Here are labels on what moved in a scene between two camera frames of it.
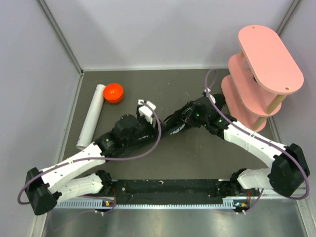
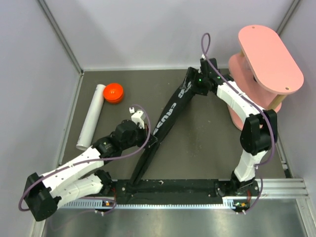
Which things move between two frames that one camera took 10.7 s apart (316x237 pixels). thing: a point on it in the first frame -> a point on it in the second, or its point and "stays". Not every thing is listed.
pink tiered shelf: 264,71 stays
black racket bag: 185,117 -> 185,89
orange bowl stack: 113,93 stays
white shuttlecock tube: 88,129 stays
